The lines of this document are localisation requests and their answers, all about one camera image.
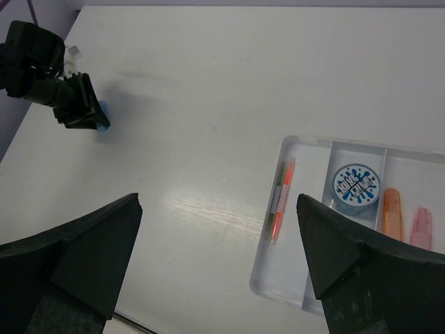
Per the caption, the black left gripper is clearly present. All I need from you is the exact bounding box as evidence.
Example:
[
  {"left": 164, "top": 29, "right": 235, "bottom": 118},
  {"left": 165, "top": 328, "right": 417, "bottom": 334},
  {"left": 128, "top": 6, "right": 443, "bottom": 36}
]
[{"left": 52, "top": 72, "right": 111, "bottom": 129}]

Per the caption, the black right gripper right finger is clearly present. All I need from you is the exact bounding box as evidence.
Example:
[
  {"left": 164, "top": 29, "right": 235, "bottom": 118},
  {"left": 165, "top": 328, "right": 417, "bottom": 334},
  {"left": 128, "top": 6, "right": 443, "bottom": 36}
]
[{"left": 296, "top": 194, "right": 444, "bottom": 333}]

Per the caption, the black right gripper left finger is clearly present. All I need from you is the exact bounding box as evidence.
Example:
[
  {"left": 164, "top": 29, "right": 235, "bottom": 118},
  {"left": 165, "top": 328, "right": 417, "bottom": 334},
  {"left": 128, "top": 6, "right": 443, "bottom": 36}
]
[{"left": 1, "top": 193, "right": 143, "bottom": 333}]

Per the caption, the blue highlighter cap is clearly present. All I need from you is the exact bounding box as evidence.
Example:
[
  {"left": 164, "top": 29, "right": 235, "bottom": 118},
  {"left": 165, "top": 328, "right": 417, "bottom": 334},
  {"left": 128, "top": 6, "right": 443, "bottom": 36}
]
[{"left": 96, "top": 100, "right": 111, "bottom": 134}]

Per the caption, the orange highlighter cap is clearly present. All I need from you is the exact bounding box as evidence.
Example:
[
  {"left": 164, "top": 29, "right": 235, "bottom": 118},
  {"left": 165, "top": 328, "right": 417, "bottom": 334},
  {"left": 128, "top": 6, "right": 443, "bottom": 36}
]
[{"left": 381, "top": 189, "right": 403, "bottom": 241}]

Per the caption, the pink highlighter cap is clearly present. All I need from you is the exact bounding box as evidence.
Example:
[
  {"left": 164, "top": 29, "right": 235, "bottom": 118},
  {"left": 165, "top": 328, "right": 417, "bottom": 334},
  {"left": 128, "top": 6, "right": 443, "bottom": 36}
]
[{"left": 410, "top": 207, "right": 432, "bottom": 251}]

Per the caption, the blue paint jar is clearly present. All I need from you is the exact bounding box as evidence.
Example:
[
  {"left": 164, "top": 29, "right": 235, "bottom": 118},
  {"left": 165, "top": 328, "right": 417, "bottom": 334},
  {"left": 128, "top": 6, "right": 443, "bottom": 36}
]
[{"left": 330, "top": 164, "right": 381, "bottom": 216}]

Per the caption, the green highlighter pen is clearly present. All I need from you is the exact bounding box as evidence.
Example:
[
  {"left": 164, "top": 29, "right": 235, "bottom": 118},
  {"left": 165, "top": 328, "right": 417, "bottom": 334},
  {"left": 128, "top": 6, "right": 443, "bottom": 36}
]
[{"left": 267, "top": 161, "right": 286, "bottom": 244}]

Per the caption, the orange highlighter pen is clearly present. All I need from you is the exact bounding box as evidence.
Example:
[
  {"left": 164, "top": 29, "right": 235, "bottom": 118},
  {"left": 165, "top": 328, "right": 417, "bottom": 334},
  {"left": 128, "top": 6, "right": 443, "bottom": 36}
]
[{"left": 270, "top": 159, "right": 295, "bottom": 244}]

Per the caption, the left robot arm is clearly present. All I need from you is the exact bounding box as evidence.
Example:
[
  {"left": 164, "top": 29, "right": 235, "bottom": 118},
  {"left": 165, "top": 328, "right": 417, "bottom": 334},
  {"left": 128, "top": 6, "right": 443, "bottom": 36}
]
[{"left": 1, "top": 20, "right": 111, "bottom": 130}]

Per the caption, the clear plastic organizer tray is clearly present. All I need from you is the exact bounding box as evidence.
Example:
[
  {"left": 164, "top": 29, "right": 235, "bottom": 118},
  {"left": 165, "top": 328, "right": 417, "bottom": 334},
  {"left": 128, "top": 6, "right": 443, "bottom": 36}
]
[{"left": 250, "top": 136, "right": 444, "bottom": 315}]

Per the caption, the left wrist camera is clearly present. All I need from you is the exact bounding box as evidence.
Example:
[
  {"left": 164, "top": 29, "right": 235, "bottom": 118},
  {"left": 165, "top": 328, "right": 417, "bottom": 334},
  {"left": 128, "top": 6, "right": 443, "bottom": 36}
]
[{"left": 63, "top": 45, "right": 82, "bottom": 79}]

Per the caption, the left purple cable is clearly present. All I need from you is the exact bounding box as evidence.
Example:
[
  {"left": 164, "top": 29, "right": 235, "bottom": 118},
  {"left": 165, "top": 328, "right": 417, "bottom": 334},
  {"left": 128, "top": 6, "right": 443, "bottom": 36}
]
[{"left": 26, "top": 0, "right": 42, "bottom": 25}]

